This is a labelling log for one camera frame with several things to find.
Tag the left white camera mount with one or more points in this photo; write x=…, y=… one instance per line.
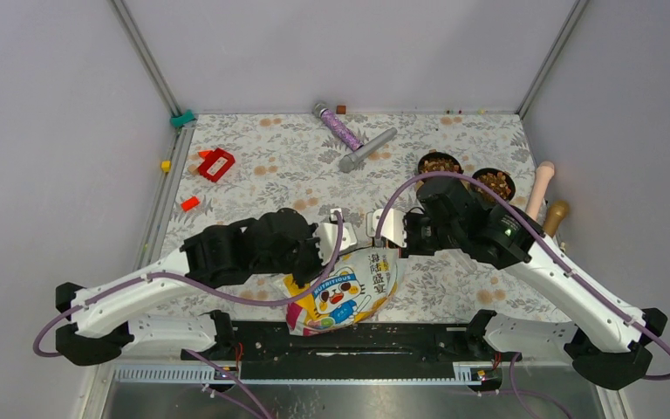
x=335, y=234

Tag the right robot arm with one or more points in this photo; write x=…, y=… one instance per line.
x=605, y=339

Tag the right black pet bowl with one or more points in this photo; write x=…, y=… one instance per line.
x=498, y=181

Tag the small orange block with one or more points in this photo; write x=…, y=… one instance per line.
x=190, y=203

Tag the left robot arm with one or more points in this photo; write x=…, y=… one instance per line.
x=107, y=321

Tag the grey microphone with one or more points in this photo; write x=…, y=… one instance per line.
x=351, y=161

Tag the black pet bowl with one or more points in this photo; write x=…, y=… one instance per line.
x=438, y=161
x=498, y=181

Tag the floral table mat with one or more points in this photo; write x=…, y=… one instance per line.
x=291, y=161

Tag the gold microphone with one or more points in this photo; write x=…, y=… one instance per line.
x=556, y=213

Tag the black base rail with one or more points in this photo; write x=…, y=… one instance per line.
x=266, y=350

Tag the purple glitter microphone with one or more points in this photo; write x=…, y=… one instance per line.
x=337, y=126

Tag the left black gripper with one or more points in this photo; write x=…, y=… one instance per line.
x=303, y=277

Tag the teal corner clip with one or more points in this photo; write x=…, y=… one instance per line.
x=182, y=119

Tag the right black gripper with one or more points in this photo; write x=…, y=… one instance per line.
x=411, y=246

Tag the pink microphone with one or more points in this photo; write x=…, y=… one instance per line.
x=543, y=175

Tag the clear plastic scoop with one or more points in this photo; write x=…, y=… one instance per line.
x=464, y=261

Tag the left black pet bowl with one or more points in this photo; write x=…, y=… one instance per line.
x=438, y=161

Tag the red toy block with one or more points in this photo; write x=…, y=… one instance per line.
x=216, y=163

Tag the cat food bag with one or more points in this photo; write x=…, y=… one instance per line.
x=359, y=285

